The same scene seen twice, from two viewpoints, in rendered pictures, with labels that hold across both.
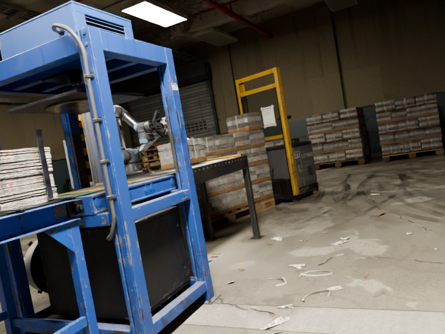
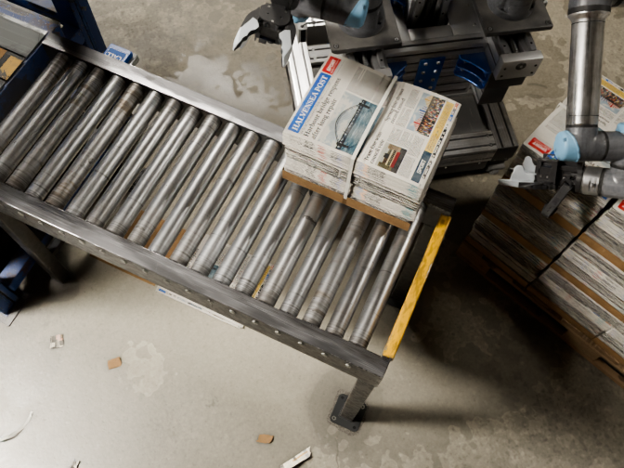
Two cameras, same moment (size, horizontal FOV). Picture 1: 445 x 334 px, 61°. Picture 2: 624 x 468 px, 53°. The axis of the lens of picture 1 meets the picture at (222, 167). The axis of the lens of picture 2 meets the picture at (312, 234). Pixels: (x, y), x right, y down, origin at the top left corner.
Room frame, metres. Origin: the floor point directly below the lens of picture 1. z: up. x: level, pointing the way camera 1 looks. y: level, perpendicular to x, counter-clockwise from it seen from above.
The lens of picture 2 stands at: (3.40, -0.54, 2.32)
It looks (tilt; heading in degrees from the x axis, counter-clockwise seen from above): 66 degrees down; 84
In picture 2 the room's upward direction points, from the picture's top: 4 degrees clockwise
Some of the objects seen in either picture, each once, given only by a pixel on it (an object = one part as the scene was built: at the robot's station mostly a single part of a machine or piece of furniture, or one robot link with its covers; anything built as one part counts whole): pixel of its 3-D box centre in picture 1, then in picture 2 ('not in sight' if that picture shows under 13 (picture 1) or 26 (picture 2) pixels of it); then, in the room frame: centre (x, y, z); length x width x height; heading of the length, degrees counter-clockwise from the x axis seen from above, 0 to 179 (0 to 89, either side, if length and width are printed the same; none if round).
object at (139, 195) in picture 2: not in sight; (156, 170); (3.04, 0.36, 0.77); 0.47 x 0.05 x 0.05; 63
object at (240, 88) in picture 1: (249, 138); not in sight; (5.68, -0.46, 0.97); 0.09 x 0.09 x 1.75; 45
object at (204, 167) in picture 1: (213, 170); (153, 268); (3.04, 0.07, 0.74); 1.34 x 0.05 x 0.12; 153
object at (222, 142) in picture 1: (216, 145); not in sight; (4.72, 0.03, 0.95); 0.38 x 0.29 x 0.23; 46
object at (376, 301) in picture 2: not in sight; (389, 272); (3.67, 0.04, 0.77); 0.47 x 0.05 x 0.05; 63
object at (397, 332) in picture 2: (222, 158); (418, 283); (3.74, -0.01, 0.81); 0.43 x 0.03 x 0.02; 63
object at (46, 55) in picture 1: (73, 69); not in sight; (2.25, 0.76, 1.50); 0.94 x 0.68 x 0.10; 63
